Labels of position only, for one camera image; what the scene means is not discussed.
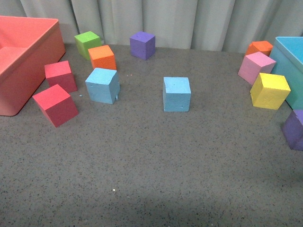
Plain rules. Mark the light blue foam block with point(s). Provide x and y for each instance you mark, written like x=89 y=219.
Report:
x=176 y=94
x=103 y=85

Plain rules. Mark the green foam block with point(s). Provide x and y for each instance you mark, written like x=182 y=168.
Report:
x=87 y=41

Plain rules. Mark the dark red foam block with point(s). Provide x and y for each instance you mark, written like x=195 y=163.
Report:
x=60 y=73

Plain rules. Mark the pink foam block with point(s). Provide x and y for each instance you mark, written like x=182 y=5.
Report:
x=253 y=64

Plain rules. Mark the grey curtain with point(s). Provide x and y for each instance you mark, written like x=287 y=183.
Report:
x=215 y=25

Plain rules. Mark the yellow foam block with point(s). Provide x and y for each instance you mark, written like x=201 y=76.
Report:
x=269 y=91

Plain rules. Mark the orange foam block by bin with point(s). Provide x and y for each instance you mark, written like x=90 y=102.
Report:
x=259 y=46

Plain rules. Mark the pink plastic bin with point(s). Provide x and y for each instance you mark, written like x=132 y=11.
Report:
x=27 y=44

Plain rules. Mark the dark purple foam block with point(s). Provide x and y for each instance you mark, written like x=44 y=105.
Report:
x=293 y=130

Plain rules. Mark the blue plastic bin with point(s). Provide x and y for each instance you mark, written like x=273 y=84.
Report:
x=288 y=54

